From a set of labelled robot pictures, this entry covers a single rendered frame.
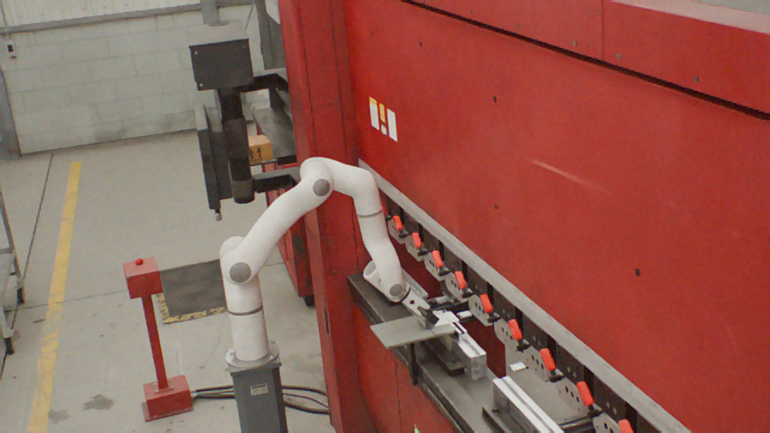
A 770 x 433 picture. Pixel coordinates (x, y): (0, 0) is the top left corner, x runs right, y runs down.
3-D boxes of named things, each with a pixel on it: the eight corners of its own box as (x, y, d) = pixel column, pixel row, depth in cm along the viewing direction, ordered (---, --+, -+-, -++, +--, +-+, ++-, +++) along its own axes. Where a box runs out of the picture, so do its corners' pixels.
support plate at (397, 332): (369, 328, 366) (369, 326, 366) (436, 312, 373) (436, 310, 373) (386, 349, 350) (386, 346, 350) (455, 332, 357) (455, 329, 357)
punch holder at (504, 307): (494, 334, 314) (491, 287, 308) (519, 328, 316) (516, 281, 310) (516, 355, 300) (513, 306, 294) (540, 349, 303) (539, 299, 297)
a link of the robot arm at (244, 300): (229, 318, 339) (218, 253, 331) (226, 296, 356) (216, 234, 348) (264, 312, 341) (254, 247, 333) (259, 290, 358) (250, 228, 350)
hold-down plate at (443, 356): (419, 342, 377) (419, 334, 376) (433, 338, 379) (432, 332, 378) (450, 377, 351) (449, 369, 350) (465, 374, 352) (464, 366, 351)
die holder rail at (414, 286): (375, 273, 441) (373, 253, 437) (388, 271, 442) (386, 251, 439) (415, 319, 396) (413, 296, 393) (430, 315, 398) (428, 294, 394)
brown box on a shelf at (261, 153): (228, 155, 597) (224, 135, 592) (271, 149, 602) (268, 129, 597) (233, 169, 569) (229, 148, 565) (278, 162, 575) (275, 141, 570)
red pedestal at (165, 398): (140, 404, 526) (112, 259, 497) (187, 392, 533) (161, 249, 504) (144, 422, 508) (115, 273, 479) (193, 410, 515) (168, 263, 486)
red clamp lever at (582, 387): (575, 382, 255) (590, 417, 251) (589, 378, 256) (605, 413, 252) (573, 385, 257) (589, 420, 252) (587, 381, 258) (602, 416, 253)
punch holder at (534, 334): (523, 362, 296) (521, 312, 290) (549, 356, 298) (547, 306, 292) (547, 386, 282) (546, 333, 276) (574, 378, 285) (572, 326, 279)
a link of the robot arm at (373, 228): (393, 216, 334) (410, 295, 345) (376, 203, 348) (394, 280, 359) (368, 223, 331) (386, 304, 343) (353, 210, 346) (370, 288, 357)
